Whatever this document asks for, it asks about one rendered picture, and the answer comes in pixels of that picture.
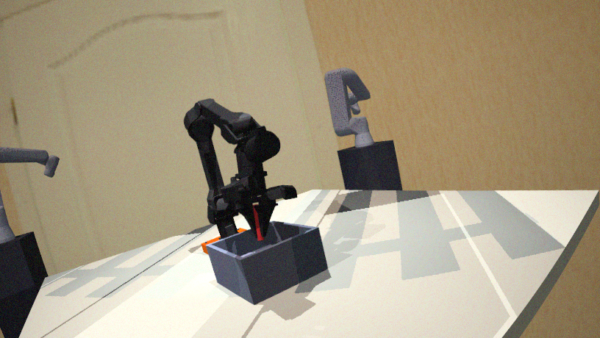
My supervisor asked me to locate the red peg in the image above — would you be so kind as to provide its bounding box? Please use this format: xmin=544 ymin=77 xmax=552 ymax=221
xmin=253 ymin=204 xmax=264 ymax=241

